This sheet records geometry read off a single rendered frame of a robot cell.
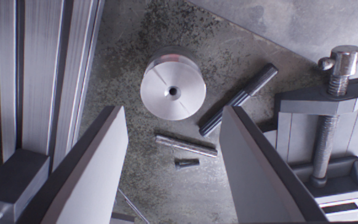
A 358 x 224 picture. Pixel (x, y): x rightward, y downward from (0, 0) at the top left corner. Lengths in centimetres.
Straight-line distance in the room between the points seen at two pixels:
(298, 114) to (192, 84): 13
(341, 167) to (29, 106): 34
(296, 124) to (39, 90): 25
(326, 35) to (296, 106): 113
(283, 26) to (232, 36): 102
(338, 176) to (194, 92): 23
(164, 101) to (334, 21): 124
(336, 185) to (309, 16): 103
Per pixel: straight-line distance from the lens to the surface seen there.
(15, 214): 23
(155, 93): 16
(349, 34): 141
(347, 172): 33
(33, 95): 21
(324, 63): 21
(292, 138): 26
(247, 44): 20
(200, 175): 28
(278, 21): 119
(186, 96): 16
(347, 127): 29
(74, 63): 18
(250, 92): 20
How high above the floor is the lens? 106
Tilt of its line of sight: 59 degrees down
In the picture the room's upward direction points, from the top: 177 degrees clockwise
